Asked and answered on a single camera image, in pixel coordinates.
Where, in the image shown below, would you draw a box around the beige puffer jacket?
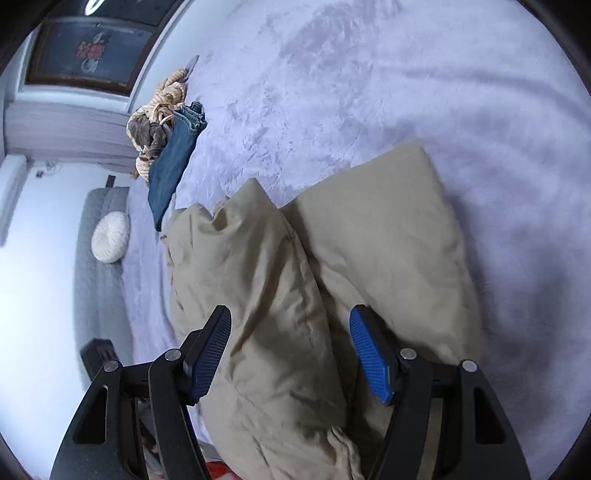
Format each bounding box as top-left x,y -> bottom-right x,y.
161,144 -> 481,479

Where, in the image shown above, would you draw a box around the brown beige clothes pile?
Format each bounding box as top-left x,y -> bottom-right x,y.
126,68 -> 189,182

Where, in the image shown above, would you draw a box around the grey quilted headboard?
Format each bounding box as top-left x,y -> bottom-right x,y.
73,187 -> 133,365

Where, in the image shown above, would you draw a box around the round white pillow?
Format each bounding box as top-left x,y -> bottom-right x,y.
91,211 -> 130,264

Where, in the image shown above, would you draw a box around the folded blue jeans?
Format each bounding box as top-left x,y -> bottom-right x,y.
147,101 -> 207,232

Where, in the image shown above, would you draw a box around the grey curtain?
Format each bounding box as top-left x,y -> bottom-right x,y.
4,101 -> 137,171

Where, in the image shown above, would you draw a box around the lavender plush bed blanket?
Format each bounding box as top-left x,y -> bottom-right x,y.
124,1 -> 590,479

